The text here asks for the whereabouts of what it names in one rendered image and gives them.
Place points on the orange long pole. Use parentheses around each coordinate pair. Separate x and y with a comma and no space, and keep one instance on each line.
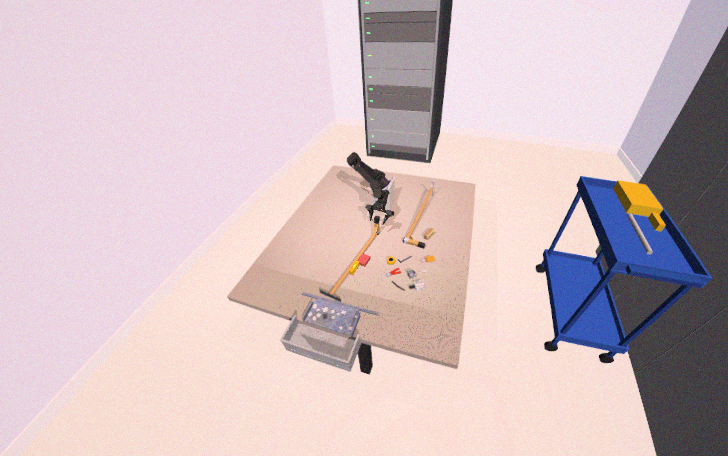
(376,231)

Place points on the red square tile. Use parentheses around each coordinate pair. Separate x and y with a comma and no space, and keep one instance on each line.
(364,259)

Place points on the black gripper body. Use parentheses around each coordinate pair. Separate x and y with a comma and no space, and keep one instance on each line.
(388,212)

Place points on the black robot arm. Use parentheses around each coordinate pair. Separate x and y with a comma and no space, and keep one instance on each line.
(376,178)

